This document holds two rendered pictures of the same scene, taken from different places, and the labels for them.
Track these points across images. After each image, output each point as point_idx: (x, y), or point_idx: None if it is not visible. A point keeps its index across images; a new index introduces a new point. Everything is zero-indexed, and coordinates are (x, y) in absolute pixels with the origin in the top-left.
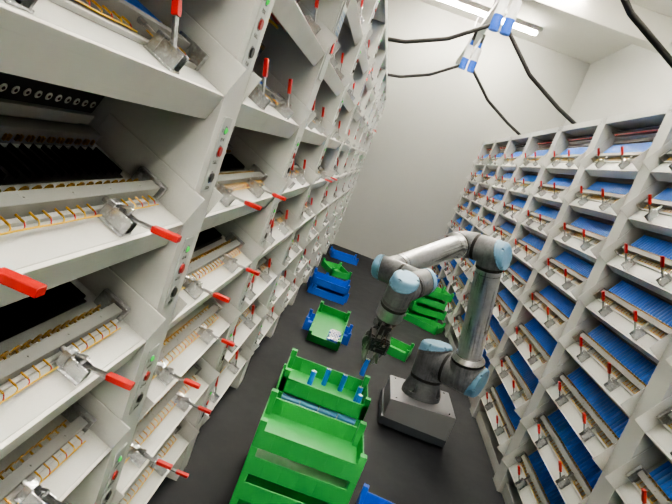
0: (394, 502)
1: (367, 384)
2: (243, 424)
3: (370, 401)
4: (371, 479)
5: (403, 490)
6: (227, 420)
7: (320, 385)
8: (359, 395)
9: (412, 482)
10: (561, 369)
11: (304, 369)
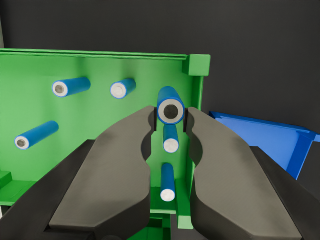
0: (261, 87)
1: (201, 76)
2: (50, 27)
3: (192, 227)
4: (236, 54)
5: (283, 53)
6: (28, 32)
7: (78, 95)
8: (164, 199)
9: (305, 24)
10: None
11: (14, 54)
